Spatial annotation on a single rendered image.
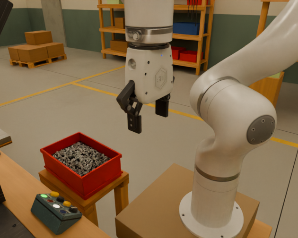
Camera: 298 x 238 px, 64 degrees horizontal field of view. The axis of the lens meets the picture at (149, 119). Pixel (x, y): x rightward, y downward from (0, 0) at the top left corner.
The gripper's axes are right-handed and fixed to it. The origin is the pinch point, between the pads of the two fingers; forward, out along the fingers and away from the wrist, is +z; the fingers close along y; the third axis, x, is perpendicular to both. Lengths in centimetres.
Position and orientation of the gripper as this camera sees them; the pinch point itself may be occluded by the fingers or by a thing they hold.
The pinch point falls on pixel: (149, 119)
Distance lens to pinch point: 50.5
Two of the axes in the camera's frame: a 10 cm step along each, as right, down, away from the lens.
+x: -7.9, -2.8, 5.5
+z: 0.0, 8.9, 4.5
